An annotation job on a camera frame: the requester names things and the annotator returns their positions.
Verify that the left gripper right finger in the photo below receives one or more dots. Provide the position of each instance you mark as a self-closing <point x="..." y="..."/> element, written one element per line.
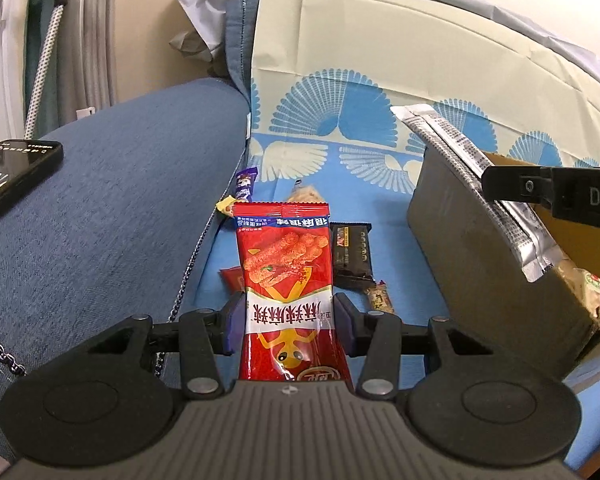
<point x="376" y="337"/>

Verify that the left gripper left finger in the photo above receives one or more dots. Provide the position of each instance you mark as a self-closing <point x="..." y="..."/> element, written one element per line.
<point x="204" y="334"/>

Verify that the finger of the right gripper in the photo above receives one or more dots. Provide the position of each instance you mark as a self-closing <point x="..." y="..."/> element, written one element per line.
<point x="571" y="194"/>

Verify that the small red-topped nut bar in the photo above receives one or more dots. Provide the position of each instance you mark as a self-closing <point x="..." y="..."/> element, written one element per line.
<point x="378" y="298"/>

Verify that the red square fortune packet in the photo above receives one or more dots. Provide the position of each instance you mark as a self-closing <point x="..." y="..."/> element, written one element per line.
<point x="233" y="279"/>

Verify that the black chocolate bar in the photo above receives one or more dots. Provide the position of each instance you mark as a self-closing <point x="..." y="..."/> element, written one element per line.
<point x="351" y="258"/>

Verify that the silver snack packet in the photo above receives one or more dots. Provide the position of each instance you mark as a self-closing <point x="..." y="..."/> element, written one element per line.
<point x="524" y="233"/>

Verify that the red spicy strip packet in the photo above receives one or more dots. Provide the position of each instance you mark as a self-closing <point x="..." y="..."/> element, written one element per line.
<point x="286" y="259"/>

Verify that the yellow snack bar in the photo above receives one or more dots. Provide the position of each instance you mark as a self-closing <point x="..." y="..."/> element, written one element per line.
<point x="226" y="206"/>

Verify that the purple candy bar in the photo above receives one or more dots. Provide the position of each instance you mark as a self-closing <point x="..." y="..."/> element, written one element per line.
<point x="244" y="184"/>

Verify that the clear bag of cookies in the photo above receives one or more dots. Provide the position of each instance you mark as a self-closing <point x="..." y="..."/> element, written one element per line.
<point x="304" y="193"/>

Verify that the green rice cracker packet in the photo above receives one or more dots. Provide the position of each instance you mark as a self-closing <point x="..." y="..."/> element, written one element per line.
<point x="584" y="284"/>

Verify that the cardboard box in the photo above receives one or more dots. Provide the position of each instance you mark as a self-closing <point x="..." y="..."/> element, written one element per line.
<point x="485" y="290"/>

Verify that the black smartphone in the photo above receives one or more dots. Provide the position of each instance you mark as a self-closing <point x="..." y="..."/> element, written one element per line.
<point x="24" y="164"/>

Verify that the blue patterned sofa cover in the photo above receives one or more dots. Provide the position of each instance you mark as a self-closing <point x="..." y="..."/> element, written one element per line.
<point x="321" y="77"/>

